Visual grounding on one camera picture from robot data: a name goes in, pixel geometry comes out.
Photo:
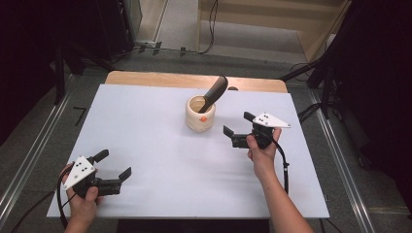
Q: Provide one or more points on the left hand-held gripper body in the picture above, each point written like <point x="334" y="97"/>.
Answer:
<point x="79" y="173"/>

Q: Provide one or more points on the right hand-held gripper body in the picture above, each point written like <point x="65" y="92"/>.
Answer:
<point x="268" y="121"/>

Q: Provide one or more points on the cream ribbed cup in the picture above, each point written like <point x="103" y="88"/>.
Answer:
<point x="199" y="122"/>

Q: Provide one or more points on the person's left hand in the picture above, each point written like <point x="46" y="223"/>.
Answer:
<point x="82" y="208"/>

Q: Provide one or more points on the person's right hand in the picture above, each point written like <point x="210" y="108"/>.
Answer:
<point x="263" y="160"/>

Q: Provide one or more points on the black metal stand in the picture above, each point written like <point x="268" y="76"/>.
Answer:
<point x="327" y="71"/>
<point x="59" y="74"/>

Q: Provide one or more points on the beige wooden platform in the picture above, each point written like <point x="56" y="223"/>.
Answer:
<point x="252" y="32"/>

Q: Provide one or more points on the wooden table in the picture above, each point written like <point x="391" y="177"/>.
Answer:
<point x="155" y="79"/>

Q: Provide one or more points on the dark cabinet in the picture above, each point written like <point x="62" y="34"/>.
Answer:
<point x="113" y="26"/>

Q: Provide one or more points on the metal floor rail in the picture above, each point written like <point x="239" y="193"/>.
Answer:
<point x="343" y="168"/>
<point x="29" y="161"/>

